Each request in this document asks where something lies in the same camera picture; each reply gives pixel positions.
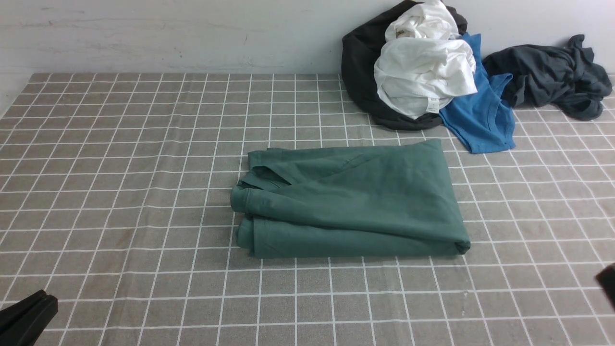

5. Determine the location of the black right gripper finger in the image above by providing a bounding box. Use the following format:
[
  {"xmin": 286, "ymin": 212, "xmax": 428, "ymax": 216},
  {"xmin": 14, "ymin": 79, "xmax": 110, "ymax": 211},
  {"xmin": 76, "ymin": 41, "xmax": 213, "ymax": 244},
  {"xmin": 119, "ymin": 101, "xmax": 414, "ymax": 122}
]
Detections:
[{"xmin": 595, "ymin": 264, "xmax": 615, "ymax": 309}]

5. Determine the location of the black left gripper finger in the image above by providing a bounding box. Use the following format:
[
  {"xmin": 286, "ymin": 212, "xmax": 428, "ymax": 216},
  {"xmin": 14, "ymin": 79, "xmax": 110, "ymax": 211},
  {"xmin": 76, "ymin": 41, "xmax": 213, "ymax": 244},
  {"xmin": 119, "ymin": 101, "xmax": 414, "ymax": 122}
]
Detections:
[
  {"xmin": 0, "ymin": 290, "xmax": 49, "ymax": 328},
  {"xmin": 0, "ymin": 296, "xmax": 59, "ymax": 346}
]

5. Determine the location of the grey checkered tablecloth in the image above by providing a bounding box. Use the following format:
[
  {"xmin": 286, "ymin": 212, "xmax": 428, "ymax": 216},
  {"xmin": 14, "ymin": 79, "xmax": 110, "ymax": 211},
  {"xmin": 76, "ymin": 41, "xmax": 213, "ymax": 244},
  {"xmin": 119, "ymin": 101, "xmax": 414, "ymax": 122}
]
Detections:
[{"xmin": 0, "ymin": 73, "xmax": 615, "ymax": 346}]

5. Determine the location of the white crumpled shirt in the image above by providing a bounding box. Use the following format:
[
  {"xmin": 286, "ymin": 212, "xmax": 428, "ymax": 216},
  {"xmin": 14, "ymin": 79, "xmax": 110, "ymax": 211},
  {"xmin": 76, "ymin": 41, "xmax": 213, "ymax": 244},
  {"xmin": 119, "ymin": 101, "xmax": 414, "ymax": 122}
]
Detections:
[{"xmin": 374, "ymin": 0, "xmax": 477, "ymax": 120}]

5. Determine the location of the dark grey crumpled garment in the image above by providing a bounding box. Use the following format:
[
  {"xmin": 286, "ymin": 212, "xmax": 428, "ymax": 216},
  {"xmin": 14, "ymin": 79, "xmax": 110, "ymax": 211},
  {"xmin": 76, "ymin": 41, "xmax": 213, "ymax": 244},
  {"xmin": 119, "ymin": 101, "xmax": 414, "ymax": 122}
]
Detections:
[{"xmin": 482, "ymin": 34, "xmax": 612, "ymax": 121}]

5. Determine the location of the blue t-shirt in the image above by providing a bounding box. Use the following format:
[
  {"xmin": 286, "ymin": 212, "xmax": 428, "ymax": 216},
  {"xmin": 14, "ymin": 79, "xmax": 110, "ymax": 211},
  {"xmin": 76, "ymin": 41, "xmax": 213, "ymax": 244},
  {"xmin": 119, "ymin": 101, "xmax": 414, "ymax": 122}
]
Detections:
[{"xmin": 439, "ymin": 33, "xmax": 516, "ymax": 154}]

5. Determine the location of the black garment in pile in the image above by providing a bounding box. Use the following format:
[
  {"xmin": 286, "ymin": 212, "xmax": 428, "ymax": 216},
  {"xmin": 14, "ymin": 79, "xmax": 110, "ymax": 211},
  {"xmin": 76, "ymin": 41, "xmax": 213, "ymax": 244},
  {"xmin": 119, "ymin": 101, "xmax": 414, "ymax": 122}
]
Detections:
[{"xmin": 341, "ymin": 0, "xmax": 467, "ymax": 131}]

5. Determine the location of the green long sleeve shirt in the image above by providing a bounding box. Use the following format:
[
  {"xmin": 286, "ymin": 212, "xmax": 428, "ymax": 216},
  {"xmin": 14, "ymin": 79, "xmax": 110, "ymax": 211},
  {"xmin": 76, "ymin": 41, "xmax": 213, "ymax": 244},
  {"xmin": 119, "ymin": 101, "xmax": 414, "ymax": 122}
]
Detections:
[{"xmin": 230, "ymin": 139, "xmax": 471, "ymax": 259}]

